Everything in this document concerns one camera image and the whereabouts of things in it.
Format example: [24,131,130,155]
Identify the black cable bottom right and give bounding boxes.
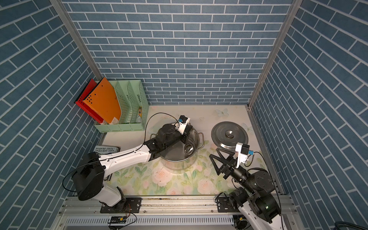
[333,220,368,230]

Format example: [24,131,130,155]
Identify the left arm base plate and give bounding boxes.
[100,197,142,214]

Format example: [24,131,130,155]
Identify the steel pot lid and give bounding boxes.
[211,121,249,151]

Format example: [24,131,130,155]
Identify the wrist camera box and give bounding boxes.
[176,115,190,135]
[235,142,254,168]

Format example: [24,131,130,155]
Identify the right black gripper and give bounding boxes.
[211,149,256,194]

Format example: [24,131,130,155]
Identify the small black circuit board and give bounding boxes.
[108,216,127,225]

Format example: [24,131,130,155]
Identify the steel soup pot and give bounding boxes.
[144,124,204,171]

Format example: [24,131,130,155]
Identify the orange folder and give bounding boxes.
[83,78,121,125]

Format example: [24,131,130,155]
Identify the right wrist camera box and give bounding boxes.
[235,142,254,168]

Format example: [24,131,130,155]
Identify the green file organizer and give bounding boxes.
[94,80,149,133]

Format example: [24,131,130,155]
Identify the floral table mat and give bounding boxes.
[102,105,266,196]

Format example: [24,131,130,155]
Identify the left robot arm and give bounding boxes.
[72,124,200,213]

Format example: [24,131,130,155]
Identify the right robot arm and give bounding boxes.
[209,149,287,230]

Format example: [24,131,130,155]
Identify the red folder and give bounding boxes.
[74,78,104,124]

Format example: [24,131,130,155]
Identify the aluminium mounting rail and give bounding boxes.
[51,195,304,230]

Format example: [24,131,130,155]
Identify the steel ladle spoon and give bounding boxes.
[184,143,195,156]

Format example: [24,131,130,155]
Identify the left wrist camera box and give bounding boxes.
[176,115,190,135]

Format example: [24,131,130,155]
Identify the treehouse book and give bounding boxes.
[94,145,120,155]

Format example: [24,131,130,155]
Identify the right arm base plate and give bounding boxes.
[215,196,239,213]

